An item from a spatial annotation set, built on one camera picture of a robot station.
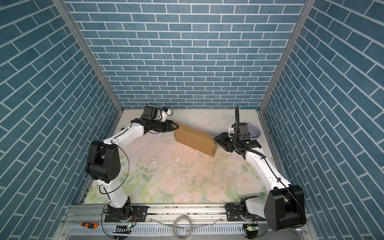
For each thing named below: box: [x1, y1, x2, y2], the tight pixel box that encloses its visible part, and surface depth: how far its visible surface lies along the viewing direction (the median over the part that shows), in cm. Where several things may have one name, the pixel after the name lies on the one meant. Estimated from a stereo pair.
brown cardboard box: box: [174, 122, 218, 157], surface depth 88 cm
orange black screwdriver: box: [80, 221, 99, 229], surface depth 71 cm
